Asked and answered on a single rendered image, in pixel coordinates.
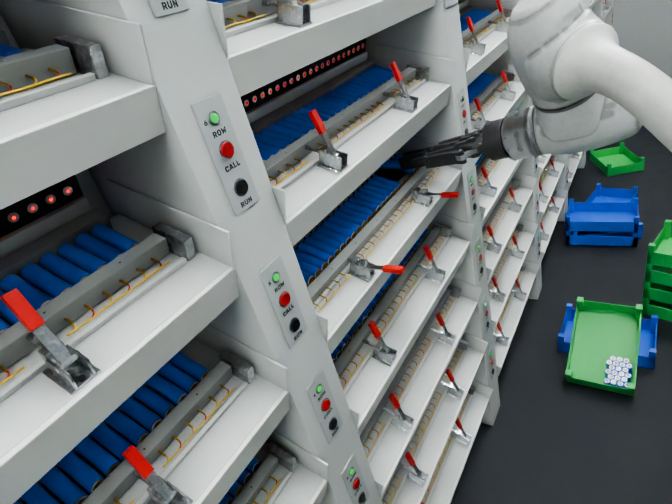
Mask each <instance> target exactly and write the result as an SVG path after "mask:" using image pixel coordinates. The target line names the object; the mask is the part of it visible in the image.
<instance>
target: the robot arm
mask: <svg viewBox="0 0 672 504"><path fill-rule="evenodd" d="M507 42H508V48H509V53H510V56H511V59H512V62H513V65H514V67H515V70H516V72H517V75H518V77H519V79H520V81H521V83H522V85H523V87H524V89H525V91H526V92H527V93H528V95H529V96H530V97H531V99H532V101H533V103H534V105H532V106H530V107H527V108H523V109H519V110H517V111H513V112H509V113H508V114H507V115H506V116H505V117H504V118H500V119H497V120H493V121H489V122H487V123H486V124H485V125H484V127H483V128H481V129H479V130H476V131H474V132H471V133H467V134H464V135H460V136H457V137H454V138H450V139H447V140H443V141H440V142H438V144H437V145H434V146H429V147H425V148H421V149H417V150H413V151H409V152H405V153H404V154H403V156H402V157H399V158H398V161H399V164H400V167H401V169H402V171H404V170H408V169H413V168H418V167H422V166H426V168H427V169H429V168H434V167H441V166H447V165H454V164H465V163H467V160H466V159H467V158H476V157H479V156H480V155H481V154H485V155H487V156H488V158H489V159H490V160H493V161H495V160H500V159H505V158H510V157H511V158H512V159H514V160H519V159H524V158H529V157H534V156H542V155H545V154H572V153H578V152H584V151H589V150H593V149H597V148H601V147H605V146H608V145H611V144H614V143H617V142H619V141H622V140H624V139H627V138H629V137H631V136H633V135H635V134H637V133H638V132H639V130H640V128H641V127H642V125H643V126H644V127H645V128H646V129H647V130H648V131H649V132H651V133H652V134H653V135H654V136H655V137H656V138H657V139H658V140H659V141H660V142H661V143H662V144H663V145H664V146H665V147H666V148H667V149H668V150H669V151H671V152H672V79H671V78H670V77H669V76H667V75H666V74H665V73H663V72H662V71H661V70H659V69H658V68H657V67H655V66H654V65H652V64H651V63H649V62H648V61H646V60H644V59H643V58H641V57H639V56H637V55H635V54H634V53H632V52H630V51H628V50H626V49H624V48H622V47H620V46H619V40H618V36H617V33H616V31H615V30H614V29H613V28H612V27H611V26H610V25H608V24H606V23H604V22H603V21H602V20H600V19H599V18H598V17H597V16H596V15H595V14H594V13H593V12H592V10H591V9H586V8H585V6H584V4H583V2H582V0H521V1H520V2H519V3H518V4H517V5H516V6H515V8H514V9H513V11H512V14H511V16H510V18H509V20H508V25H507Z"/></svg>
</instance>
